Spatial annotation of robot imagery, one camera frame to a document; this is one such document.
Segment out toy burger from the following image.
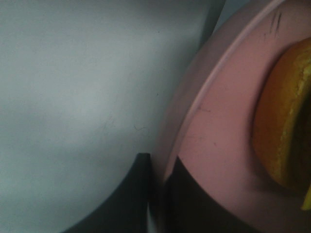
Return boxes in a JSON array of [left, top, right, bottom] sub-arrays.
[[252, 38, 311, 211]]

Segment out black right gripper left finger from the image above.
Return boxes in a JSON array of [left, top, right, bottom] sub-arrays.
[[65, 153, 151, 233]]

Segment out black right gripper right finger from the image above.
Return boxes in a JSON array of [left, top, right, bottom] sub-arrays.
[[164, 158, 258, 233]]

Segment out pink round plate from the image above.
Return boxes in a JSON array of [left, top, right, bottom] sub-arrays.
[[152, 0, 311, 233]]

